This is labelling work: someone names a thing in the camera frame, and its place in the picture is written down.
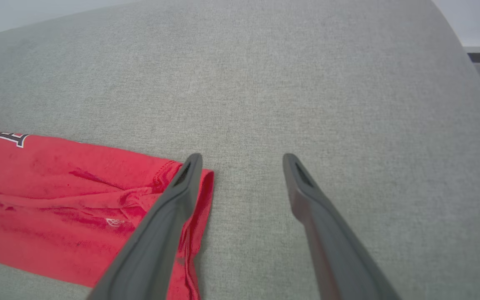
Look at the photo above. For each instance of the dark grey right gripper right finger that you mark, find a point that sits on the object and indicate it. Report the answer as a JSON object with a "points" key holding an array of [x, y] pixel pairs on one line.
{"points": [[331, 250]]}

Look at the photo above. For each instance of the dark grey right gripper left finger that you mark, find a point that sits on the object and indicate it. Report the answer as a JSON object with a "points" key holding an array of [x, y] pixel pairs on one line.
{"points": [[161, 241]]}

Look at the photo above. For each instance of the red and white jersey garment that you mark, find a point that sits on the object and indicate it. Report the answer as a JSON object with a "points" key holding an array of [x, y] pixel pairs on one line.
{"points": [[56, 187]]}

